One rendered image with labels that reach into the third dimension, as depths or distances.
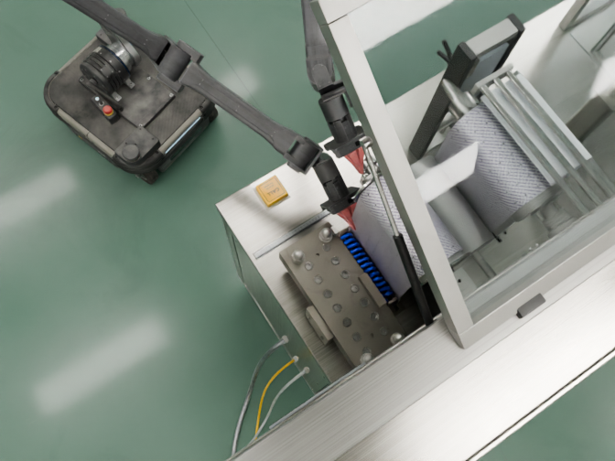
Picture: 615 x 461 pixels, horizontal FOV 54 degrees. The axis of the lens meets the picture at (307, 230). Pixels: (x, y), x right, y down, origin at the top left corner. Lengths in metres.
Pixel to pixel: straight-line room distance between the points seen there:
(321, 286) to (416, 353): 0.68
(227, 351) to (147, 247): 0.58
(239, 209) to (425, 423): 0.89
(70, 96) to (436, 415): 2.14
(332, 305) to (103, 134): 1.47
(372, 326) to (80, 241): 1.60
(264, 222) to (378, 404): 0.94
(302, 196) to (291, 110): 1.19
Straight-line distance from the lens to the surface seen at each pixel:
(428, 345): 0.97
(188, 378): 2.62
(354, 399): 0.94
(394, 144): 0.81
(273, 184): 1.79
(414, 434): 1.18
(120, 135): 2.70
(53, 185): 2.96
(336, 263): 1.62
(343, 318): 1.59
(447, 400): 1.19
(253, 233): 1.77
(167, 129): 2.67
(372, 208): 1.41
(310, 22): 1.46
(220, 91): 1.53
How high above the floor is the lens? 2.59
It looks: 72 degrees down
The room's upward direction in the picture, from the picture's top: 9 degrees clockwise
